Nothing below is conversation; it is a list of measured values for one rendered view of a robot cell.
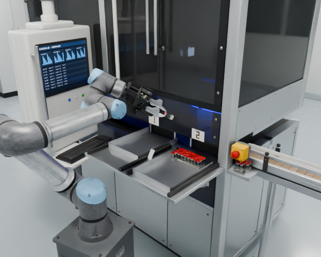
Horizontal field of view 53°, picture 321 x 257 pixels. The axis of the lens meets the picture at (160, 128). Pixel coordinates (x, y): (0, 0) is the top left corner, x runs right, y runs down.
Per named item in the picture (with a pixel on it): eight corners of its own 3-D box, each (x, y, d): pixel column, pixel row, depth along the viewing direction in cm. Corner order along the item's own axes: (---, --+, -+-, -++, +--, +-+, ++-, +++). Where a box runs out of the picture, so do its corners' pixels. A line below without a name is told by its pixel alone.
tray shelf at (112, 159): (143, 131, 221) (143, 129, 221) (231, 165, 177) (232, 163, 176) (84, 155, 189) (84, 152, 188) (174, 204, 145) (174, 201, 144)
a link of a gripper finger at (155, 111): (166, 116, 138) (148, 104, 137) (161, 122, 143) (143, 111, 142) (168, 110, 140) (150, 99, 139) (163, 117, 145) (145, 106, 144)
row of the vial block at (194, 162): (175, 157, 182) (175, 150, 181) (201, 168, 171) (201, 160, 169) (172, 158, 181) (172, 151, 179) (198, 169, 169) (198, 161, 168)
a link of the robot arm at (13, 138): (4, 137, 93) (127, 94, 126) (-12, 127, 100) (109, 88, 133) (12, 171, 98) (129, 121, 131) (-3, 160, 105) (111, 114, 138)
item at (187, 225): (122, 145, 402) (118, 75, 368) (283, 217, 271) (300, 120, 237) (49, 175, 334) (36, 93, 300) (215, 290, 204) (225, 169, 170)
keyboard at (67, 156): (99, 136, 229) (99, 132, 228) (114, 140, 222) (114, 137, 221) (55, 158, 197) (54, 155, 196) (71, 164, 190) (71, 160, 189)
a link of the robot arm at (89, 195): (90, 224, 128) (87, 196, 123) (71, 210, 136) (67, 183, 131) (113, 210, 136) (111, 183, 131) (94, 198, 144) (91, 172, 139)
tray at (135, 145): (148, 131, 218) (148, 126, 216) (177, 142, 201) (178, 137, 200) (108, 147, 195) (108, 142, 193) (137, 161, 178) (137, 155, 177)
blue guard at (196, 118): (38, 82, 293) (35, 62, 286) (218, 145, 170) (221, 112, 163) (38, 82, 292) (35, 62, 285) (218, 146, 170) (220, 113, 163)
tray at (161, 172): (176, 152, 188) (176, 147, 187) (212, 168, 172) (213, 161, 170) (132, 174, 166) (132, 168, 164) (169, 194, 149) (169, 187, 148)
